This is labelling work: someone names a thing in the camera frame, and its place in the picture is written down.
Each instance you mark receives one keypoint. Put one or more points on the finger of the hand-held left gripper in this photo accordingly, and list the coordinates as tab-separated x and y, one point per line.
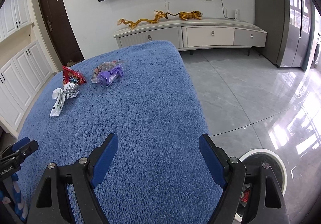
30	148
21	141

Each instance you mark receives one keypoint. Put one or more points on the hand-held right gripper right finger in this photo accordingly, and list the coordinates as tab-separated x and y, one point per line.
212	161

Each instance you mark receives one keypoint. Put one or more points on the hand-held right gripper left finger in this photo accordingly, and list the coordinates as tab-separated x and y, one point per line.
104	161

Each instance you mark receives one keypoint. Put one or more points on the small red wrapper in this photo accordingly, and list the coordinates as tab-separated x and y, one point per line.
244	196

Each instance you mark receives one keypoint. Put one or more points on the white wrapper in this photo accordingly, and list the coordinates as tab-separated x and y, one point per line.
61	99

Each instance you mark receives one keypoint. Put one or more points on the white trash can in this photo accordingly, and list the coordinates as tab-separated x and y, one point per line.
278	166

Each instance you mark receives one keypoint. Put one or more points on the red snack packet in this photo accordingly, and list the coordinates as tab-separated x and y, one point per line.
74	77

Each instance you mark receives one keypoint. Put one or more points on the clear printed wrapper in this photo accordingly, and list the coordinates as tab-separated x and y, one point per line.
105	65

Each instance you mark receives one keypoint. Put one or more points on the person's left hand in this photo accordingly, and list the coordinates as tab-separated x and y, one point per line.
20	199

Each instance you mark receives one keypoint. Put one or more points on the blue terry towel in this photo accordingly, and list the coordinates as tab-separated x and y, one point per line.
140	113

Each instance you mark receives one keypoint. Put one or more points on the white base cabinet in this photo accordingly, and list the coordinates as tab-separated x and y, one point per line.
22	80

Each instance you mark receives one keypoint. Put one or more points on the brown slippers by door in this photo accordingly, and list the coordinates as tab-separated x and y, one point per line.
74	62

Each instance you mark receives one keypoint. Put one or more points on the dark brown door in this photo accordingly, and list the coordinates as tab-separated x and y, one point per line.
59	23

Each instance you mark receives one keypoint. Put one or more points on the white television cabinet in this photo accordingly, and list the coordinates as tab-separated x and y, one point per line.
208	35

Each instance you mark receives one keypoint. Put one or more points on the golden dragon ornament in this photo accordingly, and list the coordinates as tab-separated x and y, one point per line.
140	21

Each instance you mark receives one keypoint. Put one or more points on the orange tiger ornament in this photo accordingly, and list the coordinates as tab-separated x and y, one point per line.
190	15

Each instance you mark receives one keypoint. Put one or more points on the white power strip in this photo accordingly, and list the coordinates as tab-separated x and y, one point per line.
237	13

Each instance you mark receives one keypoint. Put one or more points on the washing machine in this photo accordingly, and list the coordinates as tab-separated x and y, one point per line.
317	50

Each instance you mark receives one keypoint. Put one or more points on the grey refrigerator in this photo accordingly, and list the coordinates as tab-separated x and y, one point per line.
270	13

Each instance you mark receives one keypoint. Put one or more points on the white wall cabinet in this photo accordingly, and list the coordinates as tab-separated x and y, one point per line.
15	13

